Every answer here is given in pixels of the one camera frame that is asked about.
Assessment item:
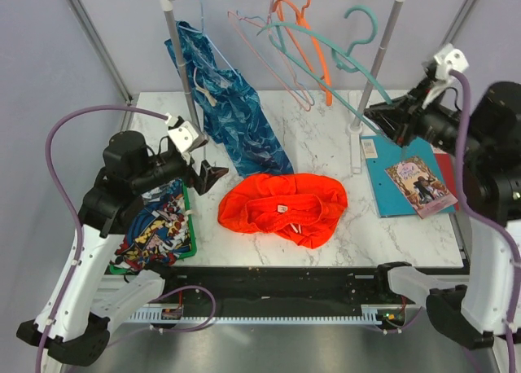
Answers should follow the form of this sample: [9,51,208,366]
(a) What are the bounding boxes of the light blue wire hanger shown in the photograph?
[199,0,246,74]

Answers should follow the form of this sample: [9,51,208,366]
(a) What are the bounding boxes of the purple cable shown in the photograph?
[34,105,218,373]
[447,69,521,373]

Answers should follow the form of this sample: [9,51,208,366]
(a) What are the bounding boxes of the teal folder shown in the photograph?
[361,136,440,217]

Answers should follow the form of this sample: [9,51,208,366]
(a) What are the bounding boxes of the green plastic basket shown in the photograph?
[109,177,199,274]

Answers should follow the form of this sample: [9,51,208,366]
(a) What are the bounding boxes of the white cable duct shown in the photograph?
[124,305,405,326]

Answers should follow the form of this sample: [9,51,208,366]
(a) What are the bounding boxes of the pink wire hanger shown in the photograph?
[226,0,311,112]

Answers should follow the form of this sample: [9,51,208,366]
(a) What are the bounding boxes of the orange plastic hanger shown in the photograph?
[269,0,331,86]

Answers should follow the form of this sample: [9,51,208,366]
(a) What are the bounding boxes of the teal plastic hanger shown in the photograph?
[260,5,391,135]

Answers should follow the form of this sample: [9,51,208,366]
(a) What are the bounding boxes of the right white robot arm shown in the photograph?
[365,80,520,349]

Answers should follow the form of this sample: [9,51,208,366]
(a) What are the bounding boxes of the blue patterned shorts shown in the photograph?
[177,21,294,178]

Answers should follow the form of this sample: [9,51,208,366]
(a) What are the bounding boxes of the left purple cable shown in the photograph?
[34,105,218,373]

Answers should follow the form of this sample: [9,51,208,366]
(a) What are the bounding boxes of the pink illustrated book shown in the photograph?
[385,156,458,219]

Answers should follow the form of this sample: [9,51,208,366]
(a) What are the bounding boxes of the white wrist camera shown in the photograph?
[165,114,204,153]
[422,43,469,109]

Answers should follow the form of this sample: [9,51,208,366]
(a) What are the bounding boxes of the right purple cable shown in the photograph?
[447,69,521,373]

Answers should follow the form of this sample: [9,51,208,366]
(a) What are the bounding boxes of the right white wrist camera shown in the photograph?
[422,43,469,109]

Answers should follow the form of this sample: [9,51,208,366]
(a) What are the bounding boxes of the colourful comic print shorts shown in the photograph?
[109,177,193,270]

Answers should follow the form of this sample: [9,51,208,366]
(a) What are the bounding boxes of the red book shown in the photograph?
[434,151,457,196]

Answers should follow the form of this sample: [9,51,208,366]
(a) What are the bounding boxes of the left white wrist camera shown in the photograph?
[165,114,204,153]

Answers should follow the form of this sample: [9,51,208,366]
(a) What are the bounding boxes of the orange shorts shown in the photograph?
[217,173,348,249]

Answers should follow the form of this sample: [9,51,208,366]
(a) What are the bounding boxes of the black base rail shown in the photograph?
[151,265,416,317]

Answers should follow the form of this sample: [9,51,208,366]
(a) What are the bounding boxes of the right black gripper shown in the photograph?
[366,74,491,160]

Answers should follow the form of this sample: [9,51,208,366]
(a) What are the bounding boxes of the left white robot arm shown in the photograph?
[16,130,228,366]

